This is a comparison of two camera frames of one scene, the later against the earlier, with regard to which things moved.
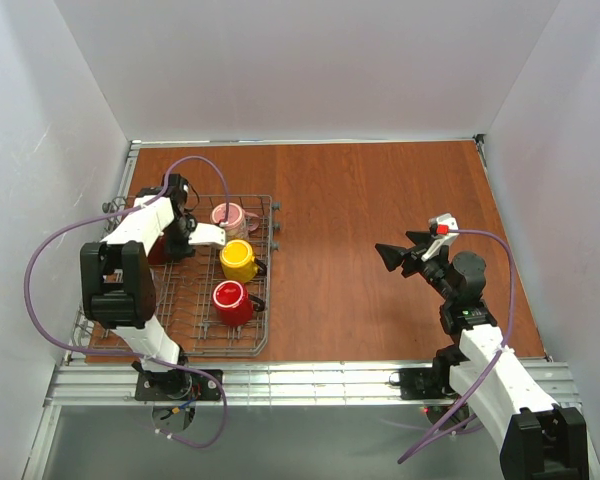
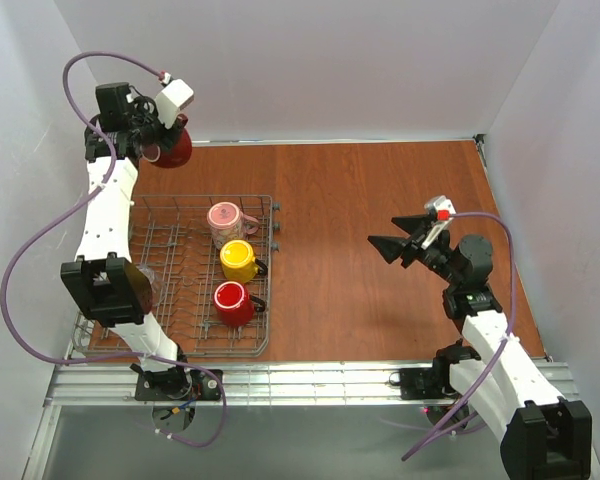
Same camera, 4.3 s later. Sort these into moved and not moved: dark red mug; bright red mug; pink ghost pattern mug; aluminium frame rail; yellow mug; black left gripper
Moved: black left gripper; dark red mug
Not moved: yellow mug; aluminium frame rail; bright red mug; pink ghost pattern mug
